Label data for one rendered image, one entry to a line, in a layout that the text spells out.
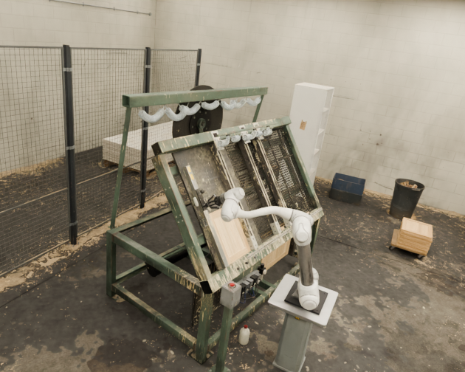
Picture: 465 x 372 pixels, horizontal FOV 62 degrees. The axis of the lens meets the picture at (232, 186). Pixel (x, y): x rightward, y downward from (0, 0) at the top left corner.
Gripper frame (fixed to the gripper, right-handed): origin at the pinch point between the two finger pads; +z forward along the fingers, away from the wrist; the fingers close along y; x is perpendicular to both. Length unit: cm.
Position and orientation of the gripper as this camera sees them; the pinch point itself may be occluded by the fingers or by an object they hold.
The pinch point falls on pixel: (206, 205)
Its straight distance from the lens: 324.1
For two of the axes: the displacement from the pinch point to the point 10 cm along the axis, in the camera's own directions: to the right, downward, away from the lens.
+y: 3.7, 9.3, 0.0
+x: 6.0, -2.3, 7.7
